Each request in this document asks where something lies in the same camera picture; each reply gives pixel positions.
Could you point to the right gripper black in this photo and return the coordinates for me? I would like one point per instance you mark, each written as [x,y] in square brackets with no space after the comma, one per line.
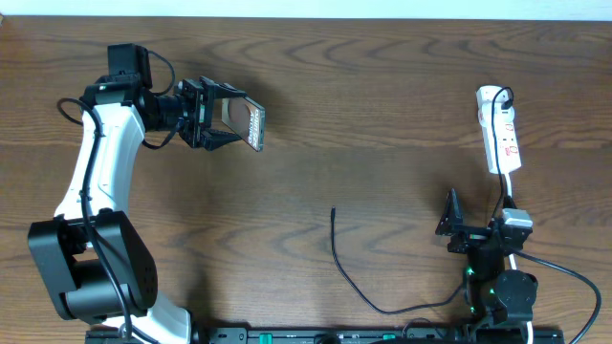
[472,237]

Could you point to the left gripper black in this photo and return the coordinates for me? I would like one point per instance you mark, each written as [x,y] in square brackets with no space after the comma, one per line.
[201,128]

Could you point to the Galaxy S25 Ultra smartphone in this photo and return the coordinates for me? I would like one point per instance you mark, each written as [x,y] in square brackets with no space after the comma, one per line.
[246,118]

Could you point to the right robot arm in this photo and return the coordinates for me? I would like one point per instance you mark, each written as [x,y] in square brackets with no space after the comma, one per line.
[500,295]

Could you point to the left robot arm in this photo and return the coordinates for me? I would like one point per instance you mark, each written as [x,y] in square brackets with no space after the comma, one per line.
[94,264]

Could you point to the white USB charger adapter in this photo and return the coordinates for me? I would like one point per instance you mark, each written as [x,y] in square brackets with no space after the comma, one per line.
[499,99]

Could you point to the white power strip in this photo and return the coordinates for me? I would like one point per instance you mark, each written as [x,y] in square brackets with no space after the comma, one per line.
[499,138]

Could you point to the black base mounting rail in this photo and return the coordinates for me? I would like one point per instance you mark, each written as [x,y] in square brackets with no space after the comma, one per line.
[414,334]

